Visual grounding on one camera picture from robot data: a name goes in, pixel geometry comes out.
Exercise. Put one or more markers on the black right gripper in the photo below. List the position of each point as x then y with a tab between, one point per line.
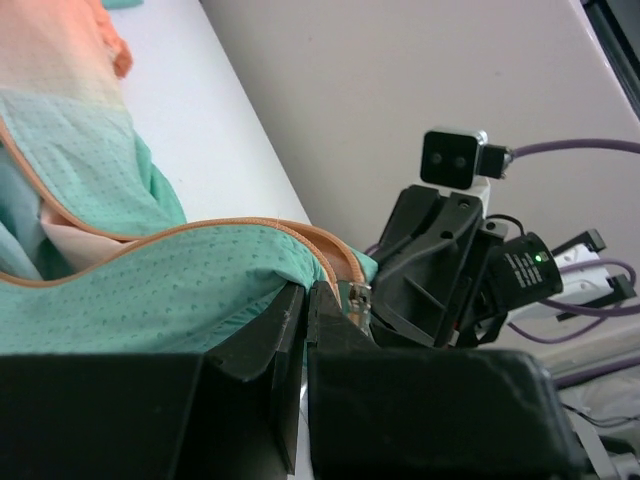
480	280

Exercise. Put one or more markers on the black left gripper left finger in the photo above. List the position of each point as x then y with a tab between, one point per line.
229	413

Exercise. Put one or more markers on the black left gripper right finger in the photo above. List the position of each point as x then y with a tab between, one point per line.
417	413

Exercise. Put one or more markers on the silver zipper slider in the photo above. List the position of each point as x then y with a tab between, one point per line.
355	298

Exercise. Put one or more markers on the orange and teal jacket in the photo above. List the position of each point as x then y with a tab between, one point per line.
96	253

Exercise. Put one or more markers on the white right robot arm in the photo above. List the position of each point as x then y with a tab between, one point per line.
450	277

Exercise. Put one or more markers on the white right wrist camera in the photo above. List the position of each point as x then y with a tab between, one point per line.
463	160

